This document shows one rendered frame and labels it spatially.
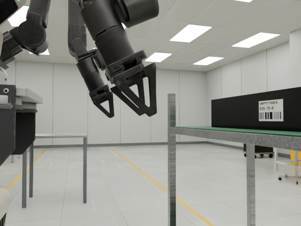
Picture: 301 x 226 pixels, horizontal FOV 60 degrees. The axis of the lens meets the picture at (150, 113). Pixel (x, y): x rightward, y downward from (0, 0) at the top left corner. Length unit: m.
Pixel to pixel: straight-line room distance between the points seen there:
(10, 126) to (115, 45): 0.25
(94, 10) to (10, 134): 0.27
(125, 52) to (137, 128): 9.64
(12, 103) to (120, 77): 0.24
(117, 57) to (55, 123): 9.39
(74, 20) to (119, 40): 0.47
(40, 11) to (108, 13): 0.48
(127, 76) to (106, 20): 0.11
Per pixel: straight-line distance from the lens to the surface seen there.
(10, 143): 0.55
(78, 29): 0.89
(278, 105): 0.79
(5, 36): 0.90
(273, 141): 0.62
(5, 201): 0.76
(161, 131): 10.34
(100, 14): 0.45
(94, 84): 0.85
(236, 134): 0.73
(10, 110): 0.55
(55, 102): 9.82
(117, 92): 0.51
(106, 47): 0.44
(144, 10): 0.48
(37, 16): 0.89
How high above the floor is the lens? 0.98
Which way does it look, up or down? 2 degrees up
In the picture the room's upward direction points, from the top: straight up
